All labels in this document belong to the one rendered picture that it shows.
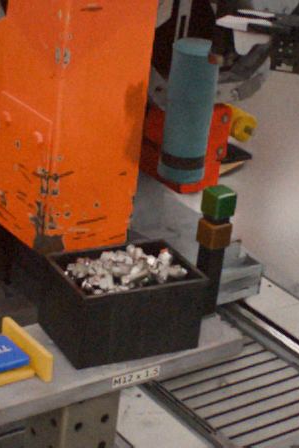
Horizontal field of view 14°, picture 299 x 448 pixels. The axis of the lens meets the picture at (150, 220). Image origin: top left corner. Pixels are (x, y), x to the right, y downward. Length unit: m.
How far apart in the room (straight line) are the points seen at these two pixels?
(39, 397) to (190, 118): 0.75
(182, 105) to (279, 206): 1.31
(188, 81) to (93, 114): 0.45
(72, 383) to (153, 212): 1.01
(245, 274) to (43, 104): 1.04
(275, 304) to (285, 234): 0.57
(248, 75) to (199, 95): 0.28
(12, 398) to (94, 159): 0.39
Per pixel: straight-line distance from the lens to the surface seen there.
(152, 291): 1.72
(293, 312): 2.77
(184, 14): 2.46
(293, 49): 2.09
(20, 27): 1.83
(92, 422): 1.81
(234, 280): 2.72
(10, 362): 1.68
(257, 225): 3.36
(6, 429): 2.10
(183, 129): 2.25
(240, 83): 2.47
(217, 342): 1.85
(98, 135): 1.82
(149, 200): 2.64
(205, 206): 1.83
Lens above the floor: 1.36
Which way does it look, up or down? 24 degrees down
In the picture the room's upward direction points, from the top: 7 degrees clockwise
